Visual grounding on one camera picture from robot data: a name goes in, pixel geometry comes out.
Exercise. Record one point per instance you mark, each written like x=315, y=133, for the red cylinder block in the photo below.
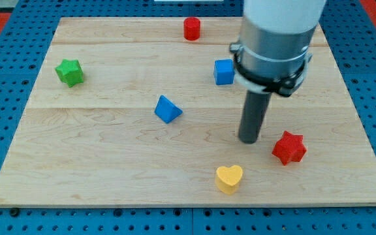
x=191, y=28

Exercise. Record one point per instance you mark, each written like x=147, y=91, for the red star block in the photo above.
x=289, y=148

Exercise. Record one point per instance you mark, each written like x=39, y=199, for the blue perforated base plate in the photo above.
x=24, y=42

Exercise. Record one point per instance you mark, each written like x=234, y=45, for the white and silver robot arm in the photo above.
x=271, y=53

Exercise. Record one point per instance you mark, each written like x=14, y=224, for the wooden board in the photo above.
x=99, y=144

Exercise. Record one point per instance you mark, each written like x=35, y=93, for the yellow heart block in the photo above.
x=227, y=179

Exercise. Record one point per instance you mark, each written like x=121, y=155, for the blue triangle block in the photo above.
x=166, y=110

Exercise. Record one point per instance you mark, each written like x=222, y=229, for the blue cube block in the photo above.
x=223, y=72

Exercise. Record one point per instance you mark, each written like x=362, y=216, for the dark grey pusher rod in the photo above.
x=254, y=111

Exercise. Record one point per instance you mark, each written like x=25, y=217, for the green star block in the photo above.
x=70, y=72

